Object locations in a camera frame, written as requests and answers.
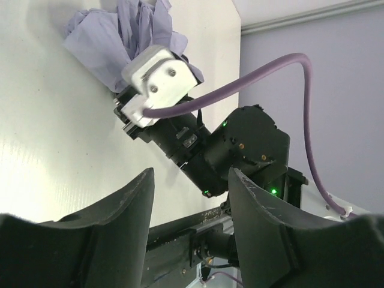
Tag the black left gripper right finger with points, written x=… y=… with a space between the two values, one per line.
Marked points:
x=280 y=245

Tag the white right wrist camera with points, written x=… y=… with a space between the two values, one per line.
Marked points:
x=159 y=76

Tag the lavender folding umbrella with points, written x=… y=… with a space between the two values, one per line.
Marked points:
x=105 y=42

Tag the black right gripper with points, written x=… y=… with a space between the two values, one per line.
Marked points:
x=129 y=109

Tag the left aluminium frame post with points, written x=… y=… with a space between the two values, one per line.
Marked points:
x=310 y=16

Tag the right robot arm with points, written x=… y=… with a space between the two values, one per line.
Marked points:
x=248 y=140

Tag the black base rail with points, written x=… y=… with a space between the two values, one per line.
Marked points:
x=190 y=251

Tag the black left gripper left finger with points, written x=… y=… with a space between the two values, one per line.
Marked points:
x=102 y=245

